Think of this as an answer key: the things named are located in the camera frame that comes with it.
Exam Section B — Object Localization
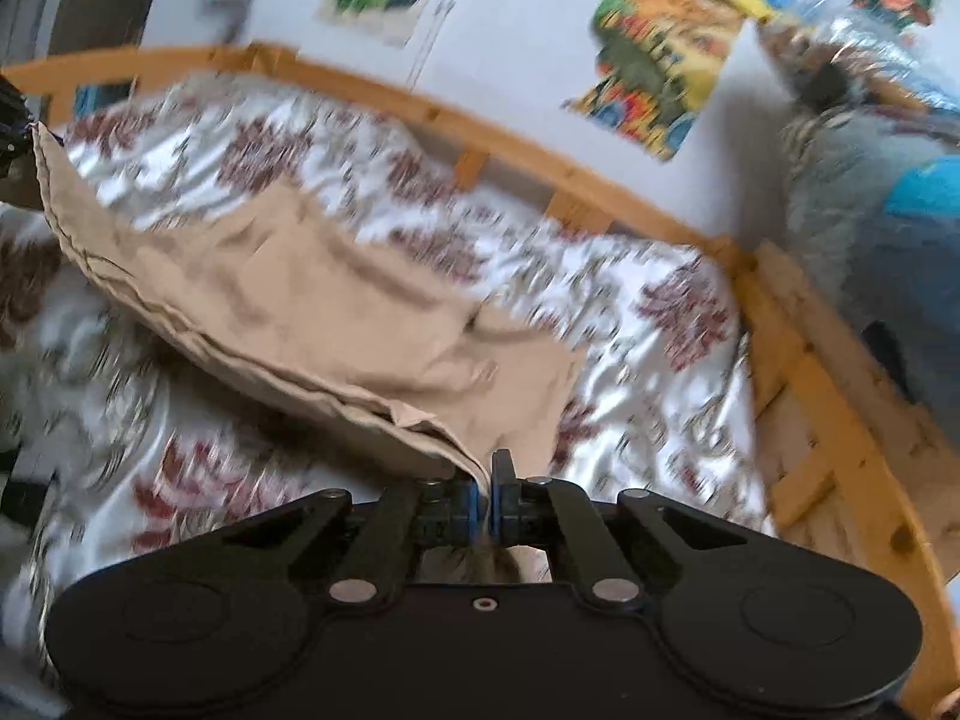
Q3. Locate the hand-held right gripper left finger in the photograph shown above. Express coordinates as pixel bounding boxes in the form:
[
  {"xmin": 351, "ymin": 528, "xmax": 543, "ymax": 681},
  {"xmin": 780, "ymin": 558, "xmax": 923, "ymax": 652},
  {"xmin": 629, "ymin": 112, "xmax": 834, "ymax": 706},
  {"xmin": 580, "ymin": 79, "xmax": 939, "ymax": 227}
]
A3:
[{"xmin": 214, "ymin": 476, "xmax": 482, "ymax": 605}]

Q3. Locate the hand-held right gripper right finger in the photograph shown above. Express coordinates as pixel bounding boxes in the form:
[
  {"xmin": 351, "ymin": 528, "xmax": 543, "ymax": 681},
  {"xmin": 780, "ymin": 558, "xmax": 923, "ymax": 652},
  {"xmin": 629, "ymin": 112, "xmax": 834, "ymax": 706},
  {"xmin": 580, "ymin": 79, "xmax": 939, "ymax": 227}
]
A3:
[{"xmin": 489, "ymin": 448, "xmax": 758, "ymax": 608}]

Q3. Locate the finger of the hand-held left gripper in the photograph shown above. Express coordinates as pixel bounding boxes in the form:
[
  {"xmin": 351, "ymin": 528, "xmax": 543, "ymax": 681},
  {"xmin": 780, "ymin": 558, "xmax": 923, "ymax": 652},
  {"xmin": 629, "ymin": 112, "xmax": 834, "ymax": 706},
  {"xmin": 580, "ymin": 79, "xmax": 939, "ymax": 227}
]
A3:
[{"xmin": 0, "ymin": 81, "xmax": 40, "ymax": 209}]

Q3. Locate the tan hooded jacket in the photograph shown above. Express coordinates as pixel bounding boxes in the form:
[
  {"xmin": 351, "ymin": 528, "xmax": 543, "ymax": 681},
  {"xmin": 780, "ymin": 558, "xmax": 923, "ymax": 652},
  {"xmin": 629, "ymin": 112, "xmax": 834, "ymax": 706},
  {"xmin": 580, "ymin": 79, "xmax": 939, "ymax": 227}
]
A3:
[{"xmin": 31, "ymin": 122, "xmax": 591, "ymax": 515}]

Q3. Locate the plastic bag of clothes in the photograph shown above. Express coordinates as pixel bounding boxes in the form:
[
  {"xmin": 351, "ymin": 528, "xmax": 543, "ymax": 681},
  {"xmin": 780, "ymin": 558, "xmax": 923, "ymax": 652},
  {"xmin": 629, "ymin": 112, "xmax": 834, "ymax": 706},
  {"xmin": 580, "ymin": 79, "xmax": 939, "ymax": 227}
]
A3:
[{"xmin": 756, "ymin": 6, "xmax": 960, "ymax": 410}]

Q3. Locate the blue box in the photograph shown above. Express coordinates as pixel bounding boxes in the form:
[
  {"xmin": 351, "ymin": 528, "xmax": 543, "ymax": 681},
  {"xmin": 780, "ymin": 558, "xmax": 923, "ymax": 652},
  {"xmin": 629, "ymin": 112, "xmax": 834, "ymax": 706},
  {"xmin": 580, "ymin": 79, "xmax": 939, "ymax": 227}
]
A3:
[{"xmin": 73, "ymin": 85, "xmax": 115, "ymax": 119}]

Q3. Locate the floral satin bedsheet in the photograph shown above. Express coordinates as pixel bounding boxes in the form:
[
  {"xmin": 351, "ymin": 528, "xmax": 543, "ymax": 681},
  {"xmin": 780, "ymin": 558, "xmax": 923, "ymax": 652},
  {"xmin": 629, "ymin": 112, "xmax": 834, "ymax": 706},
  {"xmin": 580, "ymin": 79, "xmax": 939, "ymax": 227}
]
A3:
[{"xmin": 0, "ymin": 75, "xmax": 779, "ymax": 691}]

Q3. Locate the wooden bed frame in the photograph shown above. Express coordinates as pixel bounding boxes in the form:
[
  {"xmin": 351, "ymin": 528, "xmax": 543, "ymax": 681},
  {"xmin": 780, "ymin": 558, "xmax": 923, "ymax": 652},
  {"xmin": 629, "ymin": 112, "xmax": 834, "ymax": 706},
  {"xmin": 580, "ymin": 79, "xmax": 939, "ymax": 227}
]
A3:
[{"xmin": 0, "ymin": 41, "xmax": 955, "ymax": 720}]

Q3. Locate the white wall pipe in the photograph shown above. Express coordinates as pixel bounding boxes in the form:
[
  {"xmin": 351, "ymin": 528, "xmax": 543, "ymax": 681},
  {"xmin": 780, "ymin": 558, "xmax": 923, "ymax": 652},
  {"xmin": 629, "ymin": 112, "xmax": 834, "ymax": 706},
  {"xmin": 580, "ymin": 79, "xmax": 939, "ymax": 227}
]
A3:
[{"xmin": 407, "ymin": 0, "xmax": 482, "ymax": 85}]

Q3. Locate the landscape wall poster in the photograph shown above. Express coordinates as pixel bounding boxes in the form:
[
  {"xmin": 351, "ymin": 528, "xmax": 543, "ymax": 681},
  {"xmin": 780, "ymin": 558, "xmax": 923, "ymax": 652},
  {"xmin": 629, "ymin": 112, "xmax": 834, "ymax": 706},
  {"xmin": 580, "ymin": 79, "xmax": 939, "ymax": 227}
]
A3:
[{"xmin": 561, "ymin": 0, "xmax": 745, "ymax": 164}]

